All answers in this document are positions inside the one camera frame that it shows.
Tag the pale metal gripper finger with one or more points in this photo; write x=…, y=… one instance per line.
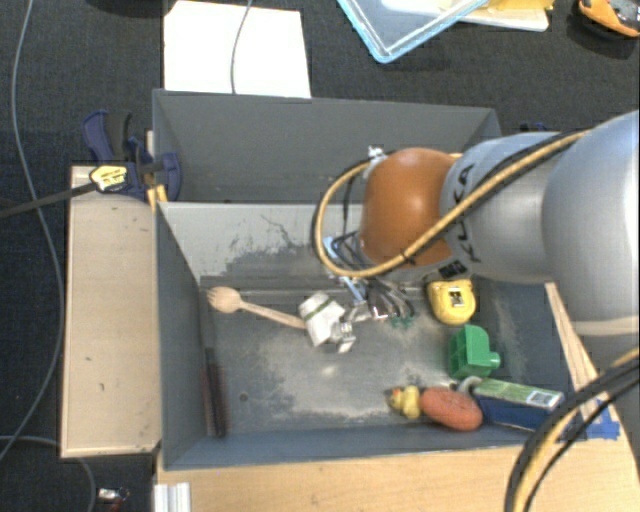
x=346, y=328
x=346, y=344

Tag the yellow rubber duck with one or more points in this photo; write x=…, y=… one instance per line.
x=407, y=402

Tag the yellow tape measure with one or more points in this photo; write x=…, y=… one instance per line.
x=450, y=302

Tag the red-brown round sponge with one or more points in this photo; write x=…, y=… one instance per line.
x=450, y=410

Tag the green plastic block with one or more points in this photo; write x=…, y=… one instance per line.
x=470, y=352

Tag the wooden spork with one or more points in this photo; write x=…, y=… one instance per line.
x=225, y=300

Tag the grey metal bin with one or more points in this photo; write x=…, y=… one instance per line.
x=280, y=150

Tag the blue and green box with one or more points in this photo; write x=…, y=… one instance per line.
x=510, y=407

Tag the pale wood board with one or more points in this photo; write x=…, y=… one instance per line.
x=110, y=325

